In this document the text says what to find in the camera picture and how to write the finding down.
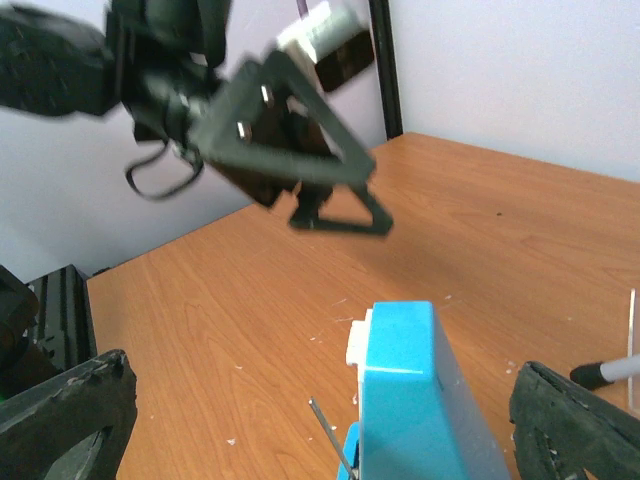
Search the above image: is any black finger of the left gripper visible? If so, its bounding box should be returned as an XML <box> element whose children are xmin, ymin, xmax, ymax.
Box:
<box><xmin>289</xmin><ymin>183</ymin><xmax>393</xmax><ymax>236</ymax></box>
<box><xmin>189</xmin><ymin>50</ymin><xmax>376</xmax><ymax>186</ymax></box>

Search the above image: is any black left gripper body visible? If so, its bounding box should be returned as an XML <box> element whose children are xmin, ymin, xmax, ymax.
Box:
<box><xmin>107</xmin><ymin>9</ymin><xmax>325</xmax><ymax>208</ymax></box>

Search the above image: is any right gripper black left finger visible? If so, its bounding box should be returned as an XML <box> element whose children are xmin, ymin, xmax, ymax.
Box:
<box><xmin>1</xmin><ymin>349</ymin><xmax>137</xmax><ymax>479</ymax></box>

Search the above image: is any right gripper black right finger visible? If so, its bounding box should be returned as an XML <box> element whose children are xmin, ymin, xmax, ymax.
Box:
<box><xmin>509</xmin><ymin>361</ymin><xmax>639</xmax><ymax>479</ymax></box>

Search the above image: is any blue metronome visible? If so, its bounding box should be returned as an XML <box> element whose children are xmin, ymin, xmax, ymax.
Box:
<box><xmin>343</xmin><ymin>301</ymin><xmax>510</xmax><ymax>479</ymax></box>

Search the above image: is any clear plastic metronome cover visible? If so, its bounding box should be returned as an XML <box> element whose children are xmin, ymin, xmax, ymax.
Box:
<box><xmin>627</xmin><ymin>288</ymin><xmax>639</xmax><ymax>417</ymax></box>

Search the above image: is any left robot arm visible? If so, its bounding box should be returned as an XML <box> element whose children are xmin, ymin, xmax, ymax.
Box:
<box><xmin>1</xmin><ymin>1</ymin><xmax>393</xmax><ymax>236</ymax></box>

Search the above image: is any white tripod music stand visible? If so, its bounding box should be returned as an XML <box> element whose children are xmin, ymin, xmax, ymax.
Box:
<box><xmin>569</xmin><ymin>354</ymin><xmax>639</xmax><ymax>391</ymax></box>

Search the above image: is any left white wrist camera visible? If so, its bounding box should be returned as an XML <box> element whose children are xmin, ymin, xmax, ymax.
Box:
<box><xmin>276</xmin><ymin>1</ymin><xmax>366</xmax><ymax>65</ymax></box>

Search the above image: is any black aluminium frame rail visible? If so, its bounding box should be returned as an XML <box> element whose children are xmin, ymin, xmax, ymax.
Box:
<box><xmin>368</xmin><ymin>0</ymin><xmax>403</xmax><ymax>140</ymax></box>

